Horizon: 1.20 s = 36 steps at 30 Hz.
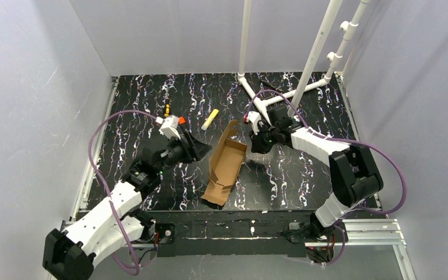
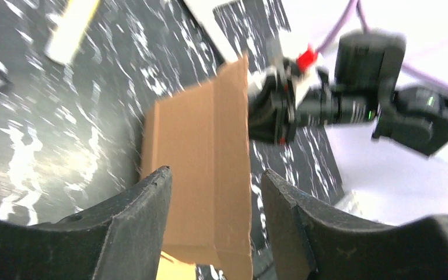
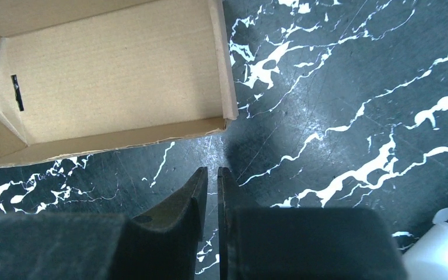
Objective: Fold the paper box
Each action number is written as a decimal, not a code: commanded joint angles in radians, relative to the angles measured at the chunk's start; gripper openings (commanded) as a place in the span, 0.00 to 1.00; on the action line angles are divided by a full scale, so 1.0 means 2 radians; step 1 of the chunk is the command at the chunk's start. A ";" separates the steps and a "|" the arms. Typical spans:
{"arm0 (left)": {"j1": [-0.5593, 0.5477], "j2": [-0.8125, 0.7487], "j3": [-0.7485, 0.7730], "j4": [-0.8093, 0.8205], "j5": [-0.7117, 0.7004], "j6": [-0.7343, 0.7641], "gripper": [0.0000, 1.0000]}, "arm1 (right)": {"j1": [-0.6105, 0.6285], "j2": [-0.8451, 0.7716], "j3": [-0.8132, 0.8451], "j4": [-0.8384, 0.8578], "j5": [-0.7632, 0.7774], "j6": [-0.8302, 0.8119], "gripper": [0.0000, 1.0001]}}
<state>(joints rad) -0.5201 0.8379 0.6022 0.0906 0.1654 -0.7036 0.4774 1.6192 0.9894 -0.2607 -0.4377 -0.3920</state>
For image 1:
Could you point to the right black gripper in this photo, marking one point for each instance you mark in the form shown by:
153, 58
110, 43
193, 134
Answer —
261, 136

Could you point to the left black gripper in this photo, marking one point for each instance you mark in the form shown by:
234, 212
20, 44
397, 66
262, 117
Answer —
189, 143

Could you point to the brown cardboard box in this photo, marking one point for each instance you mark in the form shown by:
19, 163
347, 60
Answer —
224, 165

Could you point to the yellow white marker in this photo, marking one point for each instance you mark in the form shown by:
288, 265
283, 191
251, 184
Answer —
210, 119

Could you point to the orange black marker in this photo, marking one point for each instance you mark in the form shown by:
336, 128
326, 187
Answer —
182, 121

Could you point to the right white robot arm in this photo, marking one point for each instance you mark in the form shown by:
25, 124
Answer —
353, 171

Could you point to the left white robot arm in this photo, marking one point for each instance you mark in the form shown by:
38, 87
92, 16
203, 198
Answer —
76, 251

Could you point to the yellow black screwdriver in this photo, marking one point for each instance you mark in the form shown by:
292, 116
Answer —
167, 107

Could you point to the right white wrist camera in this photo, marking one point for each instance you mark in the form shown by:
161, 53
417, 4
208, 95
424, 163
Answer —
253, 119

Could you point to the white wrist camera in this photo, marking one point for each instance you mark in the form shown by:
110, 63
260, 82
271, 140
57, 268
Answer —
168, 127
253, 119

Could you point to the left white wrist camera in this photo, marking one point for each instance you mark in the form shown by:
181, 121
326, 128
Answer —
168, 127

